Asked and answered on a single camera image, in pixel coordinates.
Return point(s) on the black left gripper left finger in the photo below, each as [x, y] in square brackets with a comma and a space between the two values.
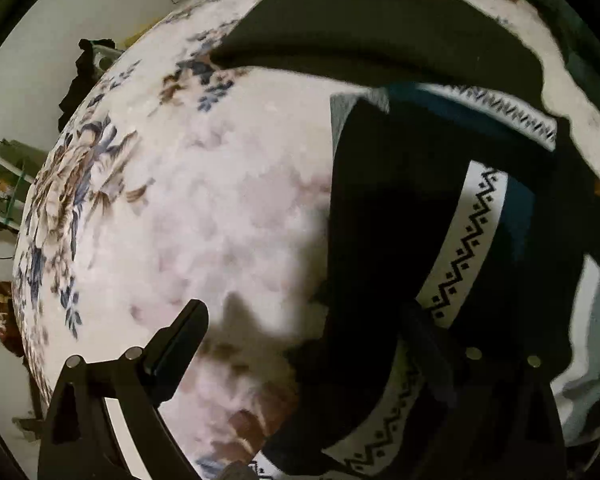
[78, 437]

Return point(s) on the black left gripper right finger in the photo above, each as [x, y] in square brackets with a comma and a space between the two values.
[482, 418]

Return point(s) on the grey white striped garment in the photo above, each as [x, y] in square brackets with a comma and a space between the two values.
[577, 389]

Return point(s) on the black garment with patterned band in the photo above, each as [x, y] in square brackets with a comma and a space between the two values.
[450, 225]

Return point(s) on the black clothes pile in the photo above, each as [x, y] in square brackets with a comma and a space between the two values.
[83, 81]

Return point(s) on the red patterned fabric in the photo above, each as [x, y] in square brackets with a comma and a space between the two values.
[9, 331]

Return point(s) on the floral patterned bed blanket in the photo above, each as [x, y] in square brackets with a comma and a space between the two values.
[177, 179]

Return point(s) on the green metal shelf rack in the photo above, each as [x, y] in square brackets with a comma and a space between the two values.
[19, 165]

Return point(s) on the dark green garment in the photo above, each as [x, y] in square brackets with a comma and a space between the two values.
[579, 47]

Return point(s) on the dark grey folded cloth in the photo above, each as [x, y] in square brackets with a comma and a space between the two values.
[375, 43]

